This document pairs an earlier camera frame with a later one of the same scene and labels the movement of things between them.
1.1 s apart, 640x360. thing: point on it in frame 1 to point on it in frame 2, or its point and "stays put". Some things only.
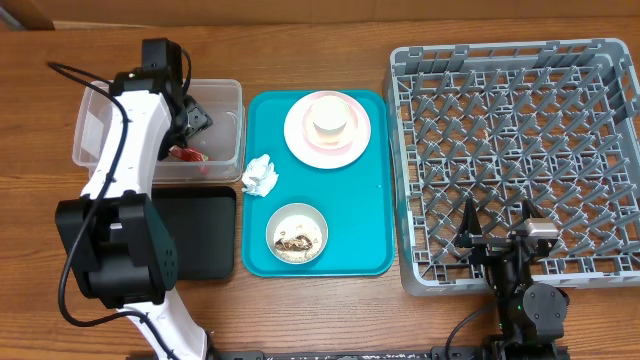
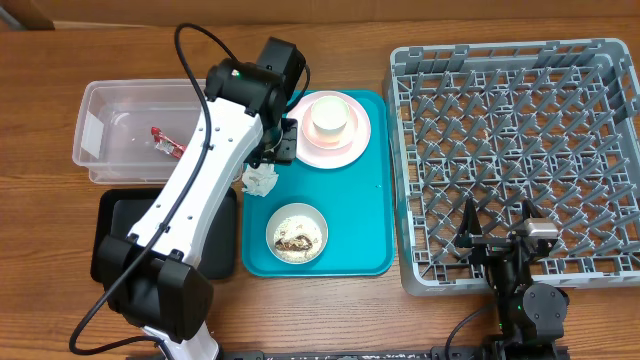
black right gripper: (487, 245) stays put
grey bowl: (296, 233) stays put
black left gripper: (199, 120) to (288, 144)
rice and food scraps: (297, 238) stays put
